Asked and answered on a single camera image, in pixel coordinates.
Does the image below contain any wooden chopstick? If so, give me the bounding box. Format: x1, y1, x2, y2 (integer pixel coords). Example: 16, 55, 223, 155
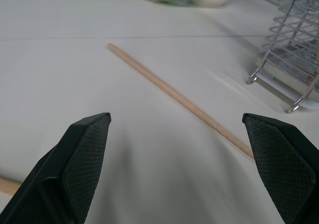
0, 176, 22, 196
107, 43, 255, 160

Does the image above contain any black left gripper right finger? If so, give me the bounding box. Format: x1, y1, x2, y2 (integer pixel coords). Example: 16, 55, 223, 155
242, 113, 319, 224

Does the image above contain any chrome wire cutlery holder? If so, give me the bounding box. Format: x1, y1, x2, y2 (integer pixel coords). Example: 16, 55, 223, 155
246, 0, 319, 113

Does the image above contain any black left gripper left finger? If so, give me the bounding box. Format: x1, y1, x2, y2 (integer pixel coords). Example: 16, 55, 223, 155
0, 112, 112, 224

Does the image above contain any white drip tray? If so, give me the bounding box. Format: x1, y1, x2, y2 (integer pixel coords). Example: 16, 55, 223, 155
254, 68, 319, 110

